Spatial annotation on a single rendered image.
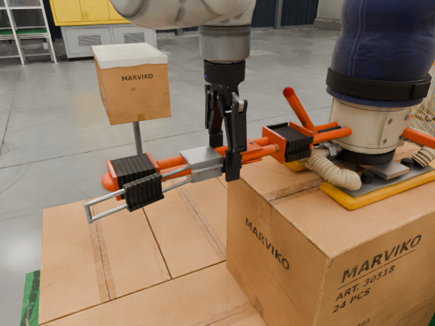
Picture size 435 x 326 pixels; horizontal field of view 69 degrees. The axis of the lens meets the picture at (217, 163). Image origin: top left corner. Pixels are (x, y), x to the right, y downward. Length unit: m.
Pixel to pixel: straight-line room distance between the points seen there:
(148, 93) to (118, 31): 5.91
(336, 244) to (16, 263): 1.88
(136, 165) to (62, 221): 0.91
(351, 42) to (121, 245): 1.00
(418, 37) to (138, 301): 0.99
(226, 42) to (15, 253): 1.99
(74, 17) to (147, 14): 7.43
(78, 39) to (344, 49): 7.33
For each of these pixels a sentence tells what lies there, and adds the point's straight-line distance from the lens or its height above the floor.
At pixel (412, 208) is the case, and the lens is 0.86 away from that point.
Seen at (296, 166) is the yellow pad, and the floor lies 0.96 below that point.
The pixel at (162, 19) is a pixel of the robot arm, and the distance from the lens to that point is 0.40.
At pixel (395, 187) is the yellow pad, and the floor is 0.97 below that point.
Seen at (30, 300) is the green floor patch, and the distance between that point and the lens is 1.99.
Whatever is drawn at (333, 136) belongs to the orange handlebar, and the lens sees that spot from 0.80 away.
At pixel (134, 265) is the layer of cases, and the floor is 0.54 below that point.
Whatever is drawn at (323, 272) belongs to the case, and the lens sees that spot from 0.69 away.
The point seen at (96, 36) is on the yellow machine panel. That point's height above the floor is 0.48.
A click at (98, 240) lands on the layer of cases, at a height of 0.54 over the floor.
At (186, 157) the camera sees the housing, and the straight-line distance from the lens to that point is 0.63.
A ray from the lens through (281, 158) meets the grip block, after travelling 0.71.
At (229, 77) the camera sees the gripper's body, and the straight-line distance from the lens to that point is 0.57.
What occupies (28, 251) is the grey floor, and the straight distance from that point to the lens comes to 2.28.
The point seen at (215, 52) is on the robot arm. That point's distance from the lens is 0.56.
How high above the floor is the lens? 1.38
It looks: 29 degrees down
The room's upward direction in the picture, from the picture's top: straight up
